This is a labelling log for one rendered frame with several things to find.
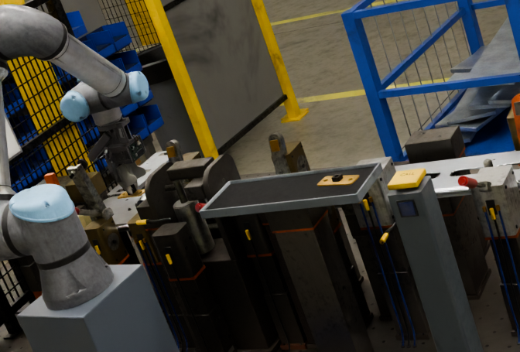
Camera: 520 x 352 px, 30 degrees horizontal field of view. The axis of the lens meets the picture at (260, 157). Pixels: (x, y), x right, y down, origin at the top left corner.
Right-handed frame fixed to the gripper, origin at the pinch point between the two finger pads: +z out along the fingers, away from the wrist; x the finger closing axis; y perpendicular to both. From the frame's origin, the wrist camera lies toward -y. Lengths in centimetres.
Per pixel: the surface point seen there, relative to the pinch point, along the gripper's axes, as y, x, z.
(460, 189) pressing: 96, -9, 5
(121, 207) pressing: -7.2, 1.8, 6.5
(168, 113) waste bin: -180, 261, 70
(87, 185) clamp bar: 1.6, -16.4, -9.5
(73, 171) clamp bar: 0.2, -17.6, -14.3
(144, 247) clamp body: 18.0, -23.7, 5.8
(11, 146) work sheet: -55, 17, -11
